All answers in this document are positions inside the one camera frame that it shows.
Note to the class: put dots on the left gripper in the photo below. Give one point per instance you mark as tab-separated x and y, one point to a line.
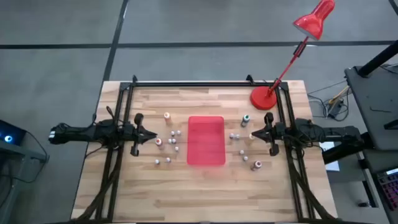
138	137

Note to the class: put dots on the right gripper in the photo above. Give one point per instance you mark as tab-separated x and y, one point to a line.
270	137

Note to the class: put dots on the large orange-yellow food colouring bottle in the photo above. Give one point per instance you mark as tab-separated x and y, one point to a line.
167	117
250	139

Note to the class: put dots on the large orange-red food colouring bottle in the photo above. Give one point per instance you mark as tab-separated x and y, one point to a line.
159	142

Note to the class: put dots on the large green food colouring bottle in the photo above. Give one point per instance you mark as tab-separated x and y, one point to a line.
245	119

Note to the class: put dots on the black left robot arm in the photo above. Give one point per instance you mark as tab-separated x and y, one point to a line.
77	133

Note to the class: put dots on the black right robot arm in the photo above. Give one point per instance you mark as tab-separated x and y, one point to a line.
335	133

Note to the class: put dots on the pink translucent plastic bin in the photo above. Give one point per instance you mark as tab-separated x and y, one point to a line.
205	146

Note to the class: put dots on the white paper sheet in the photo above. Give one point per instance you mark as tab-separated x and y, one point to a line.
327	147

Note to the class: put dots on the dark power strip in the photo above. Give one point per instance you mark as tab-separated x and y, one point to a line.
335	109

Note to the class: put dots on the black slanted beam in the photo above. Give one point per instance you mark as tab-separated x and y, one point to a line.
348	148

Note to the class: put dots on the grey metal stand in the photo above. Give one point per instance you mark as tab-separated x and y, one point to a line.
31	154

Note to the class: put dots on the dark grey desk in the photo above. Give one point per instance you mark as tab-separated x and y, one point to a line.
373	93

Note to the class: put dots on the grey keyboard tray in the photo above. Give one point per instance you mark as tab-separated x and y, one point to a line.
377	161

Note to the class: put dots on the small black device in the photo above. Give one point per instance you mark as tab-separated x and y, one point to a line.
363	204

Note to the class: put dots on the red desk lamp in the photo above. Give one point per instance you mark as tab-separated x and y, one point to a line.
312	23

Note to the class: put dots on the black computer with blue light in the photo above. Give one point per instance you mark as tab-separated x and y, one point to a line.
17	132

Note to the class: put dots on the backlit keyboard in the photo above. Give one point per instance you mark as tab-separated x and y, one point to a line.
390	186

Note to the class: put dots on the black round pole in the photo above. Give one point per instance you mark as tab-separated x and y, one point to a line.
379	59

